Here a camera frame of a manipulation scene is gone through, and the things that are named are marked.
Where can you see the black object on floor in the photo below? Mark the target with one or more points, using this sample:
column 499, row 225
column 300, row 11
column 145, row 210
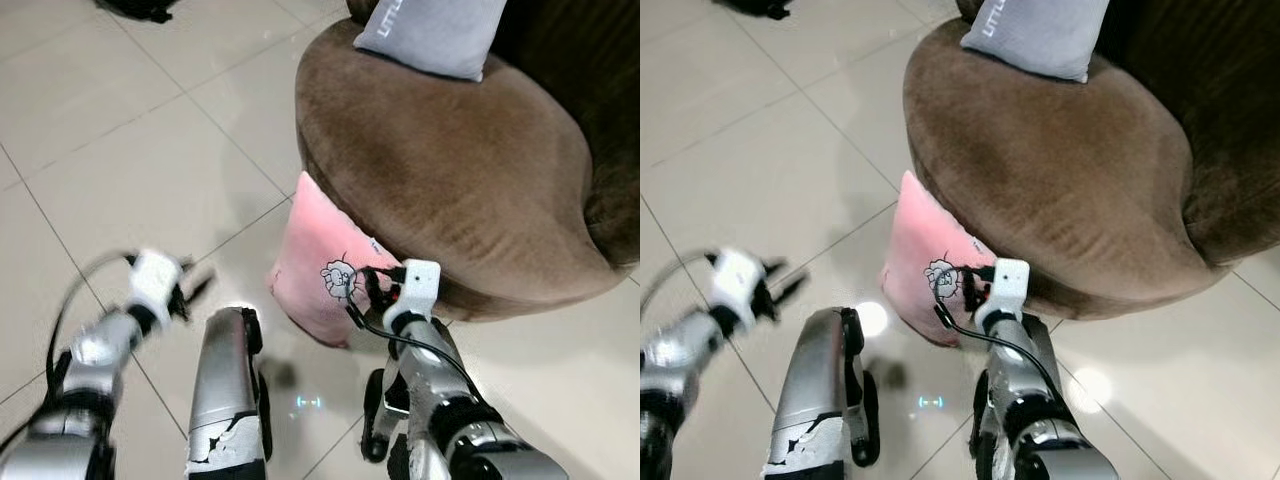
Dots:
column 755, row 6
column 140, row 8

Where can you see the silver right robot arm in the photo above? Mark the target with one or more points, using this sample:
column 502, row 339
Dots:
column 450, row 400
column 1020, row 400

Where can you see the grey pillow with white lettering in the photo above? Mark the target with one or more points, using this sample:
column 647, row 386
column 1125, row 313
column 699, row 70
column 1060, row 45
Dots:
column 430, row 35
column 1035, row 35

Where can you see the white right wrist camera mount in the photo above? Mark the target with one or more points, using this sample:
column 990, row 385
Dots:
column 418, row 285
column 1008, row 285

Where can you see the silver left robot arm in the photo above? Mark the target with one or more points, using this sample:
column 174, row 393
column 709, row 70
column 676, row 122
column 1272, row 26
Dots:
column 670, row 360
column 85, row 350

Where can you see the pink pillow with sheep drawing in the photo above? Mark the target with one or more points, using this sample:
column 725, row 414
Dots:
column 920, row 260
column 312, row 260

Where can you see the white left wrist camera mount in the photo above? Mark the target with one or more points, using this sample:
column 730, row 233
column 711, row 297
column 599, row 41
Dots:
column 735, row 280
column 153, row 283

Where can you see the brown velvet sofa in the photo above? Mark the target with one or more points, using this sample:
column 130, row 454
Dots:
column 1050, row 170
column 440, row 170

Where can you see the black right robot leg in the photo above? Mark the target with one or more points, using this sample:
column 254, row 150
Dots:
column 982, row 415
column 378, row 415

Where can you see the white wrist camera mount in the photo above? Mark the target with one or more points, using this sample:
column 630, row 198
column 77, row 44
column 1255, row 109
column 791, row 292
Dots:
column 1008, row 285
column 735, row 280
column 418, row 285
column 153, row 283

